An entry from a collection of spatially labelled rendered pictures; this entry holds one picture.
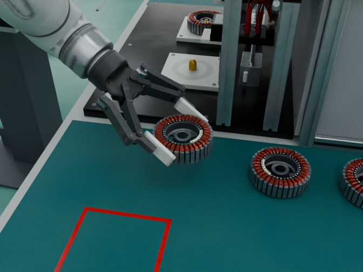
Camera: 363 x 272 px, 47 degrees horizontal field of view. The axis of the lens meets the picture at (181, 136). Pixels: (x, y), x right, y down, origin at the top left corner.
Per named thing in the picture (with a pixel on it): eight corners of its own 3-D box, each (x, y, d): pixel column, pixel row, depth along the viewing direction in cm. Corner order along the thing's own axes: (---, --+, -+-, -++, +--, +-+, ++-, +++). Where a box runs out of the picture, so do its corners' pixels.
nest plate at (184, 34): (176, 41, 121) (176, 36, 120) (185, 19, 132) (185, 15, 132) (228, 45, 119) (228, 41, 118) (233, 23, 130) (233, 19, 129)
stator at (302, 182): (294, 155, 86) (297, 141, 83) (317, 195, 77) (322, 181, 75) (241, 162, 84) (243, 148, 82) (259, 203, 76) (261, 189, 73)
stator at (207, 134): (140, 152, 77) (139, 136, 75) (173, 120, 85) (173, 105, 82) (193, 175, 73) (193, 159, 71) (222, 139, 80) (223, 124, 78)
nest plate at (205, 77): (157, 85, 103) (156, 81, 102) (169, 56, 114) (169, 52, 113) (218, 92, 100) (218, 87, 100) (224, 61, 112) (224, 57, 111)
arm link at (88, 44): (55, 69, 79) (78, 90, 78) (65, 36, 72) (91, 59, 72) (87, 48, 84) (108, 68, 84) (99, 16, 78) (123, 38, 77)
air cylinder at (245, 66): (237, 85, 103) (240, 65, 99) (240, 69, 108) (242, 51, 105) (259, 87, 102) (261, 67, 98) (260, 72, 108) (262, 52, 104)
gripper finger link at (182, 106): (173, 107, 82) (175, 104, 83) (200, 130, 82) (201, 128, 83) (179, 98, 80) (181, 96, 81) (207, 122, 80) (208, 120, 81)
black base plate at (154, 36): (83, 116, 97) (82, 108, 95) (150, 7, 145) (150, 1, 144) (292, 140, 90) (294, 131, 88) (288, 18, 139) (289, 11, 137)
